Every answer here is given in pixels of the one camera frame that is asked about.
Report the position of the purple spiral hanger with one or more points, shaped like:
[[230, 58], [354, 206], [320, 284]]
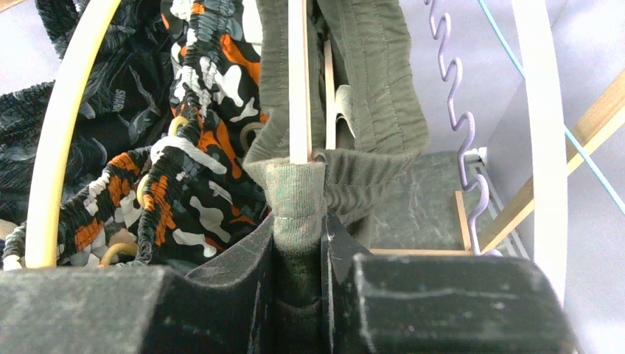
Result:
[[452, 71]]

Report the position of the cream yellow hanger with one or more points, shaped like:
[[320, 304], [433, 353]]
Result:
[[57, 130]]

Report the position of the olive green shorts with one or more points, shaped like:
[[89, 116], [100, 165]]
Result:
[[367, 129]]

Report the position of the wooden hanger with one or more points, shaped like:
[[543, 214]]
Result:
[[299, 86]]

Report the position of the wooden clothes rack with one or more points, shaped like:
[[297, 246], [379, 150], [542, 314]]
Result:
[[550, 227]]

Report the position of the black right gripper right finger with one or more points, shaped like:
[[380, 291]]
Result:
[[435, 304]]

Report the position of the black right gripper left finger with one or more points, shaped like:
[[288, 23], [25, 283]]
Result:
[[222, 306]]

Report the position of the dark patterned shorts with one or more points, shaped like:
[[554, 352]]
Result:
[[125, 106]]

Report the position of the orange camo shorts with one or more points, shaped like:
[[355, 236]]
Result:
[[185, 198]]

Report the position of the light blue wire hanger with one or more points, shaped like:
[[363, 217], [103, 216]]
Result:
[[548, 131]]

